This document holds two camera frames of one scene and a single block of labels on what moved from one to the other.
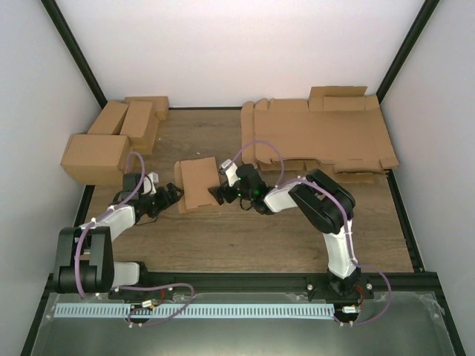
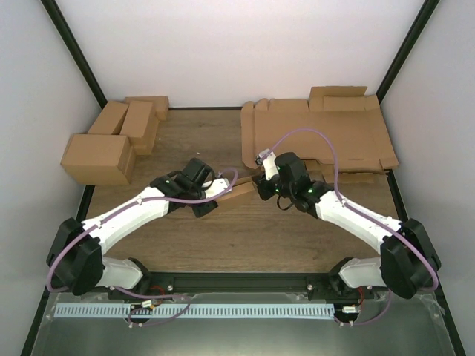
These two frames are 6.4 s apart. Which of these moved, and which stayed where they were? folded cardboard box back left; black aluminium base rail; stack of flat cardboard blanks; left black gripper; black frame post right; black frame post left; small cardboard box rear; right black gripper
Moved: left black gripper; right black gripper
Stayed: folded cardboard box back left; stack of flat cardboard blanks; black frame post right; black frame post left; black aluminium base rail; small cardboard box rear
